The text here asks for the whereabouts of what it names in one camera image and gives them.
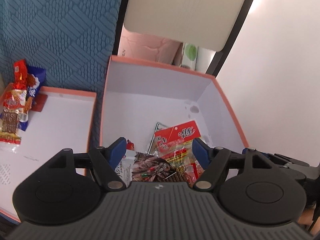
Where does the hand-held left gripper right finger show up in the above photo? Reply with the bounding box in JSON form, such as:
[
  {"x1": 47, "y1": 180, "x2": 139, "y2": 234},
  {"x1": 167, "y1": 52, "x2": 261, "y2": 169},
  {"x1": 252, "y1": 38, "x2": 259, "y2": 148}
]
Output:
[{"x1": 192, "y1": 137, "x2": 274, "y2": 190}]

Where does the red white snack packet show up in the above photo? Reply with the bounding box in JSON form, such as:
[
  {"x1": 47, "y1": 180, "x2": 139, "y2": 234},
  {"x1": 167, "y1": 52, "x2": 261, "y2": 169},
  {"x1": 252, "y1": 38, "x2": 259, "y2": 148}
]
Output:
[{"x1": 0, "y1": 82, "x2": 34, "y2": 153}]

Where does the red header snack packet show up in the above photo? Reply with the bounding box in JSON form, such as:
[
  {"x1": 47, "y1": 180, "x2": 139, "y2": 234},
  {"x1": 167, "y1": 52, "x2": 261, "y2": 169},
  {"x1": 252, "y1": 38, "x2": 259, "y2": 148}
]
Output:
[{"x1": 153, "y1": 120, "x2": 202, "y2": 153}]

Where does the pink cardboard box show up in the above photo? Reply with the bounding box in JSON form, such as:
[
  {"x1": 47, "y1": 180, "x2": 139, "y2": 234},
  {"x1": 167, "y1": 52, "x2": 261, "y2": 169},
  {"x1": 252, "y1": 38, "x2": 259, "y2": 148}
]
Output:
[{"x1": 99, "y1": 55, "x2": 250, "y2": 182}]

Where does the blue quilted sofa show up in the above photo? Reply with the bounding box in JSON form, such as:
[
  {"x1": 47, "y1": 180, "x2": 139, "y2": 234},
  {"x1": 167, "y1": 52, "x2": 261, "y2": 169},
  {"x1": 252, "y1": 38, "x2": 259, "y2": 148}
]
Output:
[{"x1": 0, "y1": 0, "x2": 127, "y2": 178}]

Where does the flat red packet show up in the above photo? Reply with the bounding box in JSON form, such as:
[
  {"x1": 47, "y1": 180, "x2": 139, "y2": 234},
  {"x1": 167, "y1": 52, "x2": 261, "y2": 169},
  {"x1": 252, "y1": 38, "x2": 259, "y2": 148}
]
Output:
[{"x1": 31, "y1": 94, "x2": 48, "y2": 112}]

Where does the pink plastic bag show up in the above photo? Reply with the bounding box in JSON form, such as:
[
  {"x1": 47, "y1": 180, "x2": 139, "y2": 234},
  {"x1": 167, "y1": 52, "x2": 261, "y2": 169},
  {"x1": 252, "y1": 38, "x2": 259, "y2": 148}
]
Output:
[{"x1": 117, "y1": 30, "x2": 182, "y2": 64}]

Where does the clear red label snack packet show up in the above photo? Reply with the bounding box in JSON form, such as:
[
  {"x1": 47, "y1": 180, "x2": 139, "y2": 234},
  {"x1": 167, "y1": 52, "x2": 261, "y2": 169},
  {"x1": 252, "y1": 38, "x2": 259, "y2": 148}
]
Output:
[{"x1": 175, "y1": 159, "x2": 206, "y2": 183}]

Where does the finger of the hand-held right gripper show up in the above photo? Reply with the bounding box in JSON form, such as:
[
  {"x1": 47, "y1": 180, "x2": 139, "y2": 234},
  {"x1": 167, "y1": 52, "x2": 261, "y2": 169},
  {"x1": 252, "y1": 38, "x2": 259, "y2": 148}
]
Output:
[{"x1": 241, "y1": 147, "x2": 310, "y2": 168}]

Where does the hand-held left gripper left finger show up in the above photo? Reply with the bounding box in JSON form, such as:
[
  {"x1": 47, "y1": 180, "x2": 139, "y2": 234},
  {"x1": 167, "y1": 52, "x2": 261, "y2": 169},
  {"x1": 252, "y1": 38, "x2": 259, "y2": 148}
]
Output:
[{"x1": 47, "y1": 137, "x2": 127, "y2": 190}]

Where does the person's right forearm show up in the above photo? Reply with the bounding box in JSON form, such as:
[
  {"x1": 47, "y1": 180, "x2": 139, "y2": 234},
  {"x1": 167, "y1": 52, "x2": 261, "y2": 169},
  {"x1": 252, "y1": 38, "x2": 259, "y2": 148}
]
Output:
[{"x1": 298, "y1": 205, "x2": 320, "y2": 233}]

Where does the green white carton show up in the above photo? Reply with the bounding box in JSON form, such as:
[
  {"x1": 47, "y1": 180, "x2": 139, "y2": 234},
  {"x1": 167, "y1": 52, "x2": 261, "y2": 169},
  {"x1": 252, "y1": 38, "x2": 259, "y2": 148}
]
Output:
[{"x1": 180, "y1": 42, "x2": 199, "y2": 68}]

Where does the beige chair with black frame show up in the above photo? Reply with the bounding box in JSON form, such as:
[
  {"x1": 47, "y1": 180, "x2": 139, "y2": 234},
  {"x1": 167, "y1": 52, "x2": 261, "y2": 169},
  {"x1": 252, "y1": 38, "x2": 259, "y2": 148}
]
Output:
[{"x1": 112, "y1": 0, "x2": 262, "y2": 75}]

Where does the green snack packet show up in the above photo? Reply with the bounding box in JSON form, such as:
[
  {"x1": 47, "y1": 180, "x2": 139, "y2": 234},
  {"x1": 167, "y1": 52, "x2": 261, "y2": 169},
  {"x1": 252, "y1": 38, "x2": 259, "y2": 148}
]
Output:
[{"x1": 149, "y1": 122, "x2": 173, "y2": 154}]

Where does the brown silver printed snack packet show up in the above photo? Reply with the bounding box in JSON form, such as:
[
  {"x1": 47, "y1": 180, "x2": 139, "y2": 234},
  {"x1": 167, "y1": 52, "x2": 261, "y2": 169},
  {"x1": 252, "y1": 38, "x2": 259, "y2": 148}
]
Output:
[{"x1": 131, "y1": 152, "x2": 177, "y2": 183}]

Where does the pink cardboard box lid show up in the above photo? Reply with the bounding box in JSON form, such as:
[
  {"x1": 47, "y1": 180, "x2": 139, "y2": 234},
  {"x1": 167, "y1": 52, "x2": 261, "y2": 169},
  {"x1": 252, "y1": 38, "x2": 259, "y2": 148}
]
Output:
[{"x1": 0, "y1": 85, "x2": 97, "y2": 223}]

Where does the red orange foil packet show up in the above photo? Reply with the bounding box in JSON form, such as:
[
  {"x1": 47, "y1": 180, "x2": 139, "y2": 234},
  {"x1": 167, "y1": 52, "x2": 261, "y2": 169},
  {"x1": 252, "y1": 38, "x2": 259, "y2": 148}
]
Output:
[{"x1": 13, "y1": 59, "x2": 28, "y2": 90}]

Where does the blue snack packet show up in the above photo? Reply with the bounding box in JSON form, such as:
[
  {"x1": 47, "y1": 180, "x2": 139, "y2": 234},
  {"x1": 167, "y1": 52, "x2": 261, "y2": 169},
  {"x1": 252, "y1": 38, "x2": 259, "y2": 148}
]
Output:
[{"x1": 19, "y1": 66, "x2": 47, "y2": 132}]

